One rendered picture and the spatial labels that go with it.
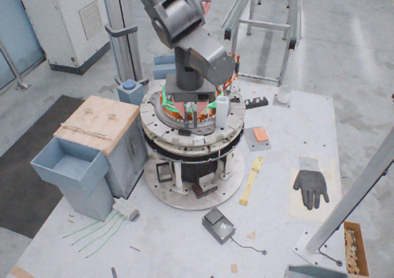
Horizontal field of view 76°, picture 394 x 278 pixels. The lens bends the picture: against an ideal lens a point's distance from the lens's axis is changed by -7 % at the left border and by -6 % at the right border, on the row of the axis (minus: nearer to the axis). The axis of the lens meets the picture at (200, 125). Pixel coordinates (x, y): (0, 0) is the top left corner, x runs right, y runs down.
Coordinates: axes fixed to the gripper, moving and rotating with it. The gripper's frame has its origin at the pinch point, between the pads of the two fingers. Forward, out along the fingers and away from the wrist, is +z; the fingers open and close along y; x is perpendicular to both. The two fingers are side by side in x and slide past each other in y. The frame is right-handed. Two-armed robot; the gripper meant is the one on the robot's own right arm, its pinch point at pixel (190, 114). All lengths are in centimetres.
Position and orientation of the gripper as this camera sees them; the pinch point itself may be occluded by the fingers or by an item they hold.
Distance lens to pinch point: 62.2
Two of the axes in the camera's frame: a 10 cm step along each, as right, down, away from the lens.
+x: -0.4, -7.1, 7.0
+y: 10.0, -0.2, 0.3
